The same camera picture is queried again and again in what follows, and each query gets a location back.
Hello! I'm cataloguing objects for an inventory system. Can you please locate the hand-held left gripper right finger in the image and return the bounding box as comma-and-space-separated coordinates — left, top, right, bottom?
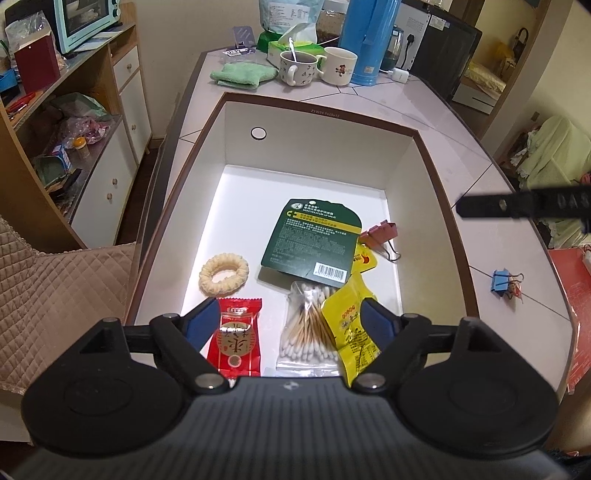
348, 296, 505, 394

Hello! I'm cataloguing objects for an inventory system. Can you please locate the green tissue box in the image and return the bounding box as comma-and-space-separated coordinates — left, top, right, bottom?
266, 22, 327, 64

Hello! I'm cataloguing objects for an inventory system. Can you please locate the blue binder clip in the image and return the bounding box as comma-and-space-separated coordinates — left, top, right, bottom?
489, 269, 526, 302

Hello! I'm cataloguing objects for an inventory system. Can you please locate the chair with pale green cloth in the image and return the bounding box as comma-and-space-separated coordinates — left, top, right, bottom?
521, 114, 591, 237

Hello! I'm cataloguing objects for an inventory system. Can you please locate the bed with yellow bedding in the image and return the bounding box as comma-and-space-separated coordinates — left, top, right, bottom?
451, 59, 507, 114

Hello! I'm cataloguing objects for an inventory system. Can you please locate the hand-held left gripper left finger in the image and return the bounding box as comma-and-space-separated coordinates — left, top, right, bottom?
74, 296, 239, 396

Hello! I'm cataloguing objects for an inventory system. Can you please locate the purple phone stand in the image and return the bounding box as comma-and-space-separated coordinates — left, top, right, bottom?
222, 24, 258, 59

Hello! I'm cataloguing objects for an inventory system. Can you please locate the brown binder clip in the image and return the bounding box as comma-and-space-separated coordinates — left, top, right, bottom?
358, 220, 402, 264

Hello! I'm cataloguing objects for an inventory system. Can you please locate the yellow snack packet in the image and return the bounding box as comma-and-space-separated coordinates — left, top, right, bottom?
320, 241, 394, 388

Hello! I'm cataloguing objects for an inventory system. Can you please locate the white cardboard box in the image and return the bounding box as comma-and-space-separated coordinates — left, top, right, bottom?
124, 91, 484, 385

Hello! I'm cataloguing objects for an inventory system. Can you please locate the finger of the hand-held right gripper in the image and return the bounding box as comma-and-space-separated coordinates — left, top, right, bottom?
455, 186, 591, 232

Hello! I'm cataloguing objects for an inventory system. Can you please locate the dark glass kettle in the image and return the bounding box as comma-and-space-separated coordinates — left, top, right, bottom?
380, 24, 410, 73

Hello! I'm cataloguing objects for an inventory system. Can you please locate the dark tall appliance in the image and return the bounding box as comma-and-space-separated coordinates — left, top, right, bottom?
410, 8, 484, 103

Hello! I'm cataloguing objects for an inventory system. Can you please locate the green card package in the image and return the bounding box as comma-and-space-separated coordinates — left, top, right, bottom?
260, 198, 362, 283

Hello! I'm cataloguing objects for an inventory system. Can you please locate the white mug with figures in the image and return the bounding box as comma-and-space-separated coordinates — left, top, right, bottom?
315, 45, 359, 87

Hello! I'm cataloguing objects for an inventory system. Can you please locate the quilted beige sofa cover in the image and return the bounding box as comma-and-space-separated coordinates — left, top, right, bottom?
0, 213, 145, 398

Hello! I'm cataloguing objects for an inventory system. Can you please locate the bag of cotton swabs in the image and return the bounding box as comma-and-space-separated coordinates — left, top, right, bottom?
275, 280, 345, 376

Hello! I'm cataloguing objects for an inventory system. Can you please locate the wooden cabinet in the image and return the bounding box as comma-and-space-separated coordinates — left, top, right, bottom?
0, 20, 154, 254

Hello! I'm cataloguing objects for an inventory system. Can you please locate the teal toaster oven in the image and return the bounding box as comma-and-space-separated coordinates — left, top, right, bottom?
52, 0, 124, 56

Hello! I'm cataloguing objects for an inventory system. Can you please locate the green folded cloth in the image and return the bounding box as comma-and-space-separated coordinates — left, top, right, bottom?
209, 61, 279, 89

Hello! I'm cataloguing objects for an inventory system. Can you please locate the red snack packet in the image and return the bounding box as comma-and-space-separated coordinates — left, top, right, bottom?
205, 296, 264, 380

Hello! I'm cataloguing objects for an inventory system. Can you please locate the blue and white carton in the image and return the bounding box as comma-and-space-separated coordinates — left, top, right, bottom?
47, 143, 71, 170

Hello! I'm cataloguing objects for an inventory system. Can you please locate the pink plastic bag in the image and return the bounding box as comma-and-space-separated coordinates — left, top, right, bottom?
54, 114, 115, 147

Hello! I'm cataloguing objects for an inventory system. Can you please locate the cream ring hair tie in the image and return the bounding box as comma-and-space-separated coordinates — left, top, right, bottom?
198, 253, 251, 297

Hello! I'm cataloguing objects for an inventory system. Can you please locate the blue thermos flask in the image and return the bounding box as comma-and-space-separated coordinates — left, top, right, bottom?
337, 0, 403, 87

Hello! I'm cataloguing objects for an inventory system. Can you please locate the jar of dark contents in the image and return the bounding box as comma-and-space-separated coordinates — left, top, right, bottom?
315, 10, 348, 45

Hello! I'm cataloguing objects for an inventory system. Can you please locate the red carton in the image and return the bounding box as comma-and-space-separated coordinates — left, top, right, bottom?
546, 246, 591, 394

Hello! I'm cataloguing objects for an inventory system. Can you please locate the white patterned mug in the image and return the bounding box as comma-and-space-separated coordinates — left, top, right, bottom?
278, 49, 320, 87

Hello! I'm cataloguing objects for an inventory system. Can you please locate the dark red box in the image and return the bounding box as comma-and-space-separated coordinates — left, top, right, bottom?
13, 31, 62, 96

